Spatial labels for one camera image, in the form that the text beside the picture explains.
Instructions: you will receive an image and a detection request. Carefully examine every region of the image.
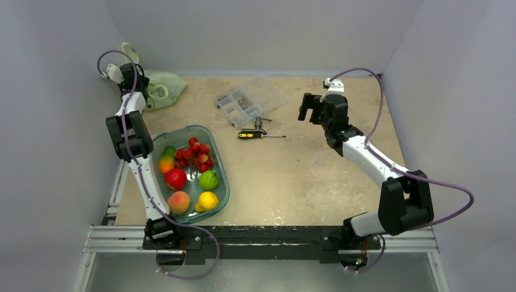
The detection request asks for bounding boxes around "red fake apple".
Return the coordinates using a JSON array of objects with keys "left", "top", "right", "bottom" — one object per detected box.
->
[{"left": 164, "top": 168, "right": 188, "bottom": 191}]

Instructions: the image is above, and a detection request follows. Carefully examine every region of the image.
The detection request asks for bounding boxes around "red fake lychee bunch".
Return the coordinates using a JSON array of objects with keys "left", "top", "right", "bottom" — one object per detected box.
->
[{"left": 174, "top": 136, "right": 215, "bottom": 173}]

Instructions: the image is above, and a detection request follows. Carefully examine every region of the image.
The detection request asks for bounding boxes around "yellow fake lemon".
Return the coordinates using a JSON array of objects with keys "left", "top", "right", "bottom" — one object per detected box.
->
[{"left": 194, "top": 191, "right": 220, "bottom": 212}]

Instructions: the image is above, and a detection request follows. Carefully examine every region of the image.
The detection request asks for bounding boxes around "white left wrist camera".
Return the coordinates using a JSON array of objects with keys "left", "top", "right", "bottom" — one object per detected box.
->
[{"left": 100, "top": 63, "right": 124, "bottom": 84}]

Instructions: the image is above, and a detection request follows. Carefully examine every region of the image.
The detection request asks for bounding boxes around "orange fake peach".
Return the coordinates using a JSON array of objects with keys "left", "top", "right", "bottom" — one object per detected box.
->
[{"left": 167, "top": 191, "right": 191, "bottom": 215}]

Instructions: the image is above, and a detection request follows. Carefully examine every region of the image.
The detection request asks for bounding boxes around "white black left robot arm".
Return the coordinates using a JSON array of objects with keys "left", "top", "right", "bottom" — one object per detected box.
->
[{"left": 106, "top": 63, "right": 181, "bottom": 249}]

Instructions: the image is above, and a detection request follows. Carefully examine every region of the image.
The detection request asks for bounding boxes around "teal plastic tray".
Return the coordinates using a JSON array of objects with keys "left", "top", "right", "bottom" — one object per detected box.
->
[{"left": 153, "top": 125, "right": 230, "bottom": 224}]

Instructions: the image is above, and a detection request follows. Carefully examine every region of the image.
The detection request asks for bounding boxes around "green orange fake mango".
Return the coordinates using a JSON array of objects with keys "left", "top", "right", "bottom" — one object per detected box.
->
[{"left": 158, "top": 145, "right": 176, "bottom": 175}]

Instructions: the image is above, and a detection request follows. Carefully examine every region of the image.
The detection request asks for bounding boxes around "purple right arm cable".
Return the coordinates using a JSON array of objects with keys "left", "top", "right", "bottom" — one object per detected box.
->
[{"left": 328, "top": 68, "right": 475, "bottom": 274}]

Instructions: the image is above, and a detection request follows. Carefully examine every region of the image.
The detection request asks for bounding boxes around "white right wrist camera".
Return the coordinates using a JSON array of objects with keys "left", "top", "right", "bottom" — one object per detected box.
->
[{"left": 320, "top": 78, "right": 344, "bottom": 102}]

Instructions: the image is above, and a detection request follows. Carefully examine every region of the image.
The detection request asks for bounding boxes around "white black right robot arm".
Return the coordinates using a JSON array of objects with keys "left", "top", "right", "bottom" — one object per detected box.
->
[{"left": 298, "top": 93, "right": 434, "bottom": 248}]

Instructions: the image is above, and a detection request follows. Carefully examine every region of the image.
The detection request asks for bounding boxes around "green fake guava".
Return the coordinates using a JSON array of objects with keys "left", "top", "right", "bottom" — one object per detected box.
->
[{"left": 198, "top": 170, "right": 218, "bottom": 190}]

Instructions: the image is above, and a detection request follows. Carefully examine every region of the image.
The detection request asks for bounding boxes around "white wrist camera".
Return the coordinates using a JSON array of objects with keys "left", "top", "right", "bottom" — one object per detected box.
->
[
  {"left": 100, "top": 63, "right": 124, "bottom": 84},
  {"left": 320, "top": 78, "right": 344, "bottom": 102}
]

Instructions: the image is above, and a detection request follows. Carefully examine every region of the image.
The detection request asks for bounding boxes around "clear plastic screw box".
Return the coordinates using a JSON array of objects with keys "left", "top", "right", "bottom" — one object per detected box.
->
[{"left": 214, "top": 77, "right": 287, "bottom": 128}]

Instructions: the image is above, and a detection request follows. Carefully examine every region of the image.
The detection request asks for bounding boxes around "green plastic bag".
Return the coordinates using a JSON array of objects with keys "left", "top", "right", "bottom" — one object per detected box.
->
[{"left": 120, "top": 43, "right": 186, "bottom": 111}]

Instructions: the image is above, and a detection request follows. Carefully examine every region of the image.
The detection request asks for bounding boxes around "yellow black screwdriver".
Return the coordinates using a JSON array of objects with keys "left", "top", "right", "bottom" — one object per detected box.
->
[{"left": 238, "top": 131, "right": 286, "bottom": 140}]

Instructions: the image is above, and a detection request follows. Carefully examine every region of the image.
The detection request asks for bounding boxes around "black aluminium base frame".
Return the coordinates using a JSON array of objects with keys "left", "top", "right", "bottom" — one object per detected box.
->
[{"left": 74, "top": 154, "right": 449, "bottom": 291}]

